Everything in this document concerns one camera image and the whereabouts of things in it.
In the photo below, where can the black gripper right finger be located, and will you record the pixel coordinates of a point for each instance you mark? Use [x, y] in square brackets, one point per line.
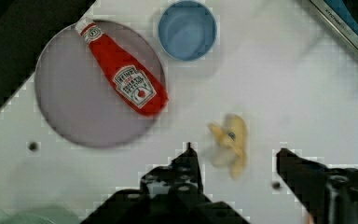
[330, 195]

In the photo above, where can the green cup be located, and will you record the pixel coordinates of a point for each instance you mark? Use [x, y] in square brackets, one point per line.
[42, 215]

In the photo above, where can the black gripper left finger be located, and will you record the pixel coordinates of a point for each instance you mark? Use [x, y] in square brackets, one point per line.
[184, 169]

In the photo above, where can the yellow banana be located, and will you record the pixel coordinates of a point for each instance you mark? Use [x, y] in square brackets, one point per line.
[231, 139]

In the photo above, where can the blue bowl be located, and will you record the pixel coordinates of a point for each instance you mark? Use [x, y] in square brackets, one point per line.
[187, 30]

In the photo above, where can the grey round plate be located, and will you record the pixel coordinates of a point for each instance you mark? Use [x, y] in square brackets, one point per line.
[76, 99]

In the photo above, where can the red ketchup bottle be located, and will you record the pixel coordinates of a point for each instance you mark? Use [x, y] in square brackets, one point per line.
[132, 81]

